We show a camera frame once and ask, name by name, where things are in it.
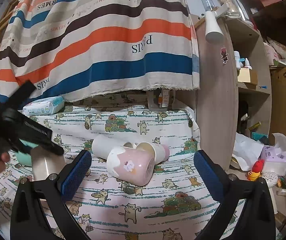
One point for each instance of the orange label tube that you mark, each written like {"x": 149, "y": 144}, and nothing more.
{"x": 164, "y": 99}

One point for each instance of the cartoon sticker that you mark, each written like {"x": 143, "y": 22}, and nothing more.
{"x": 224, "y": 54}

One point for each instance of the white handheld vacuum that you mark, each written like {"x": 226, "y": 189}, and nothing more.
{"x": 213, "y": 27}

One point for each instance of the purple tissue pack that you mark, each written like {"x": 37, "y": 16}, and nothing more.
{"x": 276, "y": 158}

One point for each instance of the striped curtain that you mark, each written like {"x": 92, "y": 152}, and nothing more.
{"x": 103, "y": 42}

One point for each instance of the plain white cup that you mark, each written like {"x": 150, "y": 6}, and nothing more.
{"x": 103, "y": 146}

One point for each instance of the pink and white cup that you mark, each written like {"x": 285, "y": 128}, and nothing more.
{"x": 130, "y": 166}

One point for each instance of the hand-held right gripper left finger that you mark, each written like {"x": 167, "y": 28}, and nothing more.
{"x": 77, "y": 172}

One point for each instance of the small cardboard box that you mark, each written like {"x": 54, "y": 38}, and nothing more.
{"x": 247, "y": 77}

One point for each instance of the white plastic bag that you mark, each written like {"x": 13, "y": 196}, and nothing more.
{"x": 248, "y": 150}

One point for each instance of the wet wipes pack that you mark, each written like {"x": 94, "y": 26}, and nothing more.
{"x": 44, "y": 106}

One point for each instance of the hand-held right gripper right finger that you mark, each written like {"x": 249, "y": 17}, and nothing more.
{"x": 206, "y": 173}

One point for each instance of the cat print bedsheet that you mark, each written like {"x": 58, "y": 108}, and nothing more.
{"x": 138, "y": 205}

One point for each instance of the red toy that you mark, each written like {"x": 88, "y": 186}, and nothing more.
{"x": 256, "y": 171}

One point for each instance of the wooden shelf unit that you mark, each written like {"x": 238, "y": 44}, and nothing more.
{"x": 213, "y": 100}

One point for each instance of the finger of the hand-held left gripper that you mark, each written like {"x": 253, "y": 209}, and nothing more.
{"x": 39, "y": 132}

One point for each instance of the white cup with pink base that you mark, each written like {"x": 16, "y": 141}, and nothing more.
{"x": 159, "y": 151}

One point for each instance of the grey translucent cup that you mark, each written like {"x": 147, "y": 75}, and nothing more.
{"x": 46, "y": 163}

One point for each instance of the white bottle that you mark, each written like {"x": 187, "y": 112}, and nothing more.
{"x": 237, "y": 60}

